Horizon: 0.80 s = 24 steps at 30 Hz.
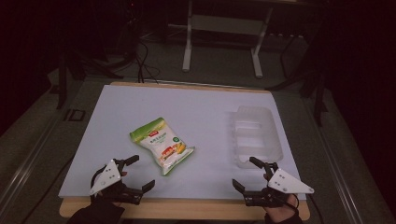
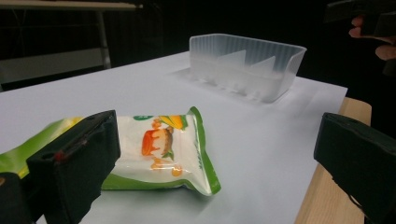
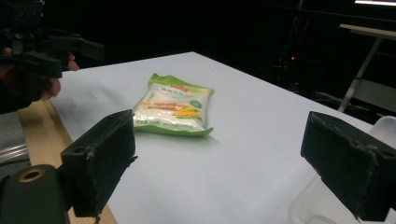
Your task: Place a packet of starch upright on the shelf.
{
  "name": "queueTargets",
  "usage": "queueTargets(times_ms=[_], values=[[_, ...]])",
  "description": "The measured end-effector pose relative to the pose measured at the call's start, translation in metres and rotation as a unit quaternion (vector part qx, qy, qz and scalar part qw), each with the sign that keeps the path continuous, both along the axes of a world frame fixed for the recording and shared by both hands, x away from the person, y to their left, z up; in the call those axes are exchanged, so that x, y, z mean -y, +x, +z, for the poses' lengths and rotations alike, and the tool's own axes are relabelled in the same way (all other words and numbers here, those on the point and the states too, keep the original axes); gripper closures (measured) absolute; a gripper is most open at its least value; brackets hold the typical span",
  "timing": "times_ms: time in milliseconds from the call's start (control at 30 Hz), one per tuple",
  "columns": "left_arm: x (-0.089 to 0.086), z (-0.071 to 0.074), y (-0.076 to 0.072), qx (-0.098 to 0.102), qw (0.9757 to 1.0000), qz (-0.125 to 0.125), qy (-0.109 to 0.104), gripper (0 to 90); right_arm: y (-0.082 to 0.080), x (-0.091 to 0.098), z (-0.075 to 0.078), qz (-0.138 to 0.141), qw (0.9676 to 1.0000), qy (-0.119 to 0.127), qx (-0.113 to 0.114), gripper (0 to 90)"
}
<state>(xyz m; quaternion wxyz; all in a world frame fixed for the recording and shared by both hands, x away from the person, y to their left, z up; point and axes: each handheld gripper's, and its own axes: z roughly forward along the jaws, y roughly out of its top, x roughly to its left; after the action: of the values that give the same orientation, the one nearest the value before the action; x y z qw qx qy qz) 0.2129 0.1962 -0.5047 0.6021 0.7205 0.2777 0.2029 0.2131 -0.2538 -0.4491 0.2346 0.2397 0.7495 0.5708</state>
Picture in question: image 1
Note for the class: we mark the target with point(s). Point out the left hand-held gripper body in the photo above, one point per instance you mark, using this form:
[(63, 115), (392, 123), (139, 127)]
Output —
[(107, 179)]

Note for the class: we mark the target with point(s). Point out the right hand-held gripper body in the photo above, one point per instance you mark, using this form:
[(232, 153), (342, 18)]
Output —
[(288, 185)]

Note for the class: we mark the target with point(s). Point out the clear plastic tray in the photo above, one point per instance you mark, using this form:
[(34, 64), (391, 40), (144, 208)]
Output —
[(258, 137)]

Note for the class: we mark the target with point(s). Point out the green and white snack packet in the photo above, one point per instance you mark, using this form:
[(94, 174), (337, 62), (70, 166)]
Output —
[(162, 146)]

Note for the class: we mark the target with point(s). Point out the person's left hand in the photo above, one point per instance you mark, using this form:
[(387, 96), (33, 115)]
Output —
[(123, 174)]

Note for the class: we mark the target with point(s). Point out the person's right hand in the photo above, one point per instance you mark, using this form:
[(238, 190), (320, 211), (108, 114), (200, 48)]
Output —
[(285, 213)]

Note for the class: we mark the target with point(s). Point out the wooden table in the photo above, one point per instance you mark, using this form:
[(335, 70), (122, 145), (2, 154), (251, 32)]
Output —
[(186, 210)]

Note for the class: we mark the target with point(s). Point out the pale blue table mat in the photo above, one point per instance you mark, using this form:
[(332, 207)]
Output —
[(193, 105)]

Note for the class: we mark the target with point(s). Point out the black metal stand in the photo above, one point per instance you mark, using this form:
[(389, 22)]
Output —
[(62, 81), (319, 93)]

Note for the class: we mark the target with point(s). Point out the power strip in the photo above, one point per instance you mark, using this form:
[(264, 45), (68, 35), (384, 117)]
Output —
[(286, 35)]

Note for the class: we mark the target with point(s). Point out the aluminium floor rail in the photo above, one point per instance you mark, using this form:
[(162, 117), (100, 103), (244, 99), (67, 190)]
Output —
[(333, 161), (28, 165)]

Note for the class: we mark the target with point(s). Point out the black floor bracket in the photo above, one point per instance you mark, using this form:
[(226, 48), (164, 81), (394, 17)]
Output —
[(75, 115)]

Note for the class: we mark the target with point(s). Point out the white metal table frame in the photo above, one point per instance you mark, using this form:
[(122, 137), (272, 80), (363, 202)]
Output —
[(224, 25)]

